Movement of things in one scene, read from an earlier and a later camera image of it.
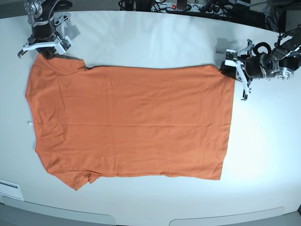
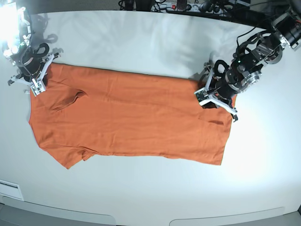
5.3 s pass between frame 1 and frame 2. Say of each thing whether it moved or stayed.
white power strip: stayed
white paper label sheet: stayed
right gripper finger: moved
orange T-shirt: moved
